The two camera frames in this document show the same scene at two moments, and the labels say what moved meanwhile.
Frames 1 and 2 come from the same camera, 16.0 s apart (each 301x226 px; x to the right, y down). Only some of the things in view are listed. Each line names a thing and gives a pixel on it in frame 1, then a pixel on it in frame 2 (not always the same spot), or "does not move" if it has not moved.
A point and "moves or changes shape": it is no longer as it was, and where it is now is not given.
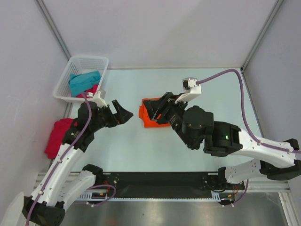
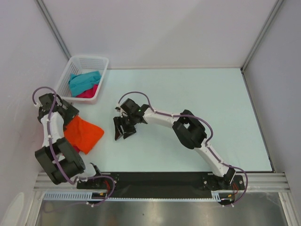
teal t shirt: [78, 83] does not move
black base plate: [166, 184] does not move
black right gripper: [166, 104] -> [120, 121]
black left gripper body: [106, 117] -> [70, 113]
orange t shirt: [144, 114] moves or changes shape
